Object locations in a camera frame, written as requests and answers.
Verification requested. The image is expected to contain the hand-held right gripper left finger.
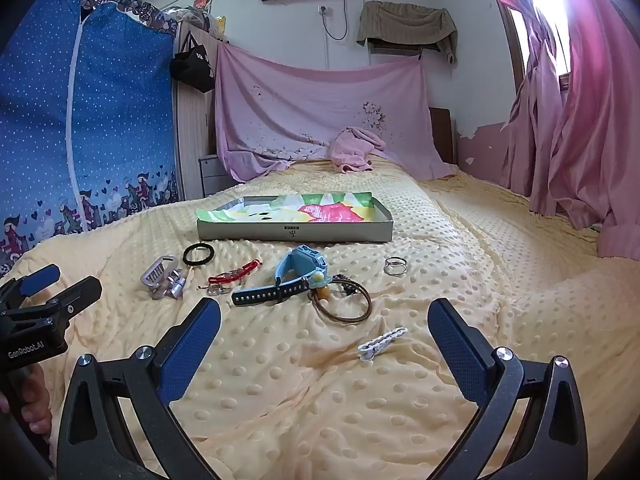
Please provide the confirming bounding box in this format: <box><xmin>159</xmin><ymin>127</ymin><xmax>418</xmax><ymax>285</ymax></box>
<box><xmin>56</xmin><ymin>297</ymin><xmax>222</xmax><ymax>480</ymax></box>

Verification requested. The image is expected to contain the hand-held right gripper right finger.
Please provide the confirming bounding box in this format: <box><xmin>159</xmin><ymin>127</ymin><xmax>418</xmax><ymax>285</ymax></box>
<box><xmin>427</xmin><ymin>297</ymin><xmax>588</xmax><ymax>480</ymax></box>

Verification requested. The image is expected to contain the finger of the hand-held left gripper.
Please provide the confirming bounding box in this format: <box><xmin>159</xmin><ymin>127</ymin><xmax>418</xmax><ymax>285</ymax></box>
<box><xmin>0</xmin><ymin>264</ymin><xmax>62</xmax><ymax>312</ymax></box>
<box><xmin>30</xmin><ymin>276</ymin><xmax>103</xmax><ymax>325</ymax></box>

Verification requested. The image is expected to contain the white hair clip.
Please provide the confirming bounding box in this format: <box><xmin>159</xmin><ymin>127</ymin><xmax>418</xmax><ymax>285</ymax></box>
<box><xmin>357</xmin><ymin>326</ymin><xmax>409</xmax><ymax>363</ymax></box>

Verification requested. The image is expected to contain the silver hair claw clip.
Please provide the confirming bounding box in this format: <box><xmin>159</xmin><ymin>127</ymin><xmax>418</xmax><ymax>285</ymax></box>
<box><xmin>140</xmin><ymin>254</ymin><xmax>188</xmax><ymax>301</ymax></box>

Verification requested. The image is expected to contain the red beaded bracelet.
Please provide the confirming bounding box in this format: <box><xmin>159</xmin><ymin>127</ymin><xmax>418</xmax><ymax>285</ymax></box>
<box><xmin>200</xmin><ymin>259</ymin><xmax>263</xmax><ymax>295</ymax></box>

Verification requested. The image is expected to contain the brown bangle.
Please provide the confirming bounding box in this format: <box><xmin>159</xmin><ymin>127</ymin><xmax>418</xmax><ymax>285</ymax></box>
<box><xmin>312</xmin><ymin>275</ymin><xmax>373</xmax><ymax>322</ymax></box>

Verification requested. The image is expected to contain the blue watch with dark strap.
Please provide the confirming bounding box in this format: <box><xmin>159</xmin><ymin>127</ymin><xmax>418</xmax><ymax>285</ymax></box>
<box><xmin>231</xmin><ymin>244</ymin><xmax>331</xmax><ymax>307</ymax></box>

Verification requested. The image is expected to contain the grey box with colourful lining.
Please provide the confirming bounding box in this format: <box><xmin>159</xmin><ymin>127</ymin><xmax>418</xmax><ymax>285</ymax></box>
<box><xmin>196</xmin><ymin>191</ymin><xmax>394</xmax><ymax>245</ymax></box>

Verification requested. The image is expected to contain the person's left hand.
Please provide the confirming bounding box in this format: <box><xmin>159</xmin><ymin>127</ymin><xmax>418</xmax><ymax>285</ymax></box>
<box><xmin>20</xmin><ymin>364</ymin><xmax>54</xmax><ymax>434</ymax></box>

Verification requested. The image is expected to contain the yellow dotted blanket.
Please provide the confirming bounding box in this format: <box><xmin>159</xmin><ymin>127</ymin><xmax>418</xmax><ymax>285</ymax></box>
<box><xmin>0</xmin><ymin>155</ymin><xmax>640</xmax><ymax>480</ymax></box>

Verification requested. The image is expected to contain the blue fabric wardrobe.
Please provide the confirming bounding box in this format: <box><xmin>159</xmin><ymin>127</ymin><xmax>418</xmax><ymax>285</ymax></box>
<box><xmin>0</xmin><ymin>0</ymin><xmax>183</xmax><ymax>276</ymax></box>

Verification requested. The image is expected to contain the grey drawer unit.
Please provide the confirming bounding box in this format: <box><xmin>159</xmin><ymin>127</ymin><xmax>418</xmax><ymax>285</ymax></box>
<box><xmin>198</xmin><ymin>154</ymin><xmax>236</xmax><ymax>197</ymax></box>

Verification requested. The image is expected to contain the wooden cabinet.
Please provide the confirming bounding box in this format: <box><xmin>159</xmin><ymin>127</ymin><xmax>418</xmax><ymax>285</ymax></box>
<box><xmin>172</xmin><ymin>20</ymin><xmax>221</xmax><ymax>201</ymax></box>

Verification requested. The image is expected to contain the wooden headboard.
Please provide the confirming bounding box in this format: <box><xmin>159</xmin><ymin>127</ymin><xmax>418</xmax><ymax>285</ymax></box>
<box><xmin>430</xmin><ymin>106</ymin><xmax>458</xmax><ymax>166</ymax></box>

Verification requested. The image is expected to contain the pink towel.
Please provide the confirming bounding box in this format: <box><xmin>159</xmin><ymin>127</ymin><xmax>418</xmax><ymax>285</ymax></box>
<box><xmin>330</xmin><ymin>127</ymin><xmax>388</xmax><ymax>173</ymax></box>

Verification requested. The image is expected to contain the black bag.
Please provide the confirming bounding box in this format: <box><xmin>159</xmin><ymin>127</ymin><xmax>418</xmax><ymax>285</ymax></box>
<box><xmin>169</xmin><ymin>42</ymin><xmax>217</xmax><ymax>93</ymax></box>

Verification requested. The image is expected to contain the pink curtain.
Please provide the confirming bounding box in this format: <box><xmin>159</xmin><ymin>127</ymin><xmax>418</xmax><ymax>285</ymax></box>
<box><xmin>477</xmin><ymin>0</ymin><xmax>640</xmax><ymax>261</ymax></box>

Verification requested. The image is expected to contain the pink bed sheet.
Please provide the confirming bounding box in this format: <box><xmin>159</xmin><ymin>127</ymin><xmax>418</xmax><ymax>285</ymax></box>
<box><xmin>214</xmin><ymin>42</ymin><xmax>458</xmax><ymax>183</ymax></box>

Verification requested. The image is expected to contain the olive towel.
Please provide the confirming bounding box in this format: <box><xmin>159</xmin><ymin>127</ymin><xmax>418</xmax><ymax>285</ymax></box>
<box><xmin>356</xmin><ymin>1</ymin><xmax>458</xmax><ymax>65</ymax></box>

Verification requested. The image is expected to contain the black hair tie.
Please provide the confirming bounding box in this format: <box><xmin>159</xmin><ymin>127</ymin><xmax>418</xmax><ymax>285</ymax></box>
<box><xmin>182</xmin><ymin>241</ymin><xmax>216</xmax><ymax>267</ymax></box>

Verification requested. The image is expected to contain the black power cable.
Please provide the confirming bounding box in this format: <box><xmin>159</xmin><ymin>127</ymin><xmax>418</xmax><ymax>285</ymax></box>
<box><xmin>319</xmin><ymin>0</ymin><xmax>351</xmax><ymax>41</ymax></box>

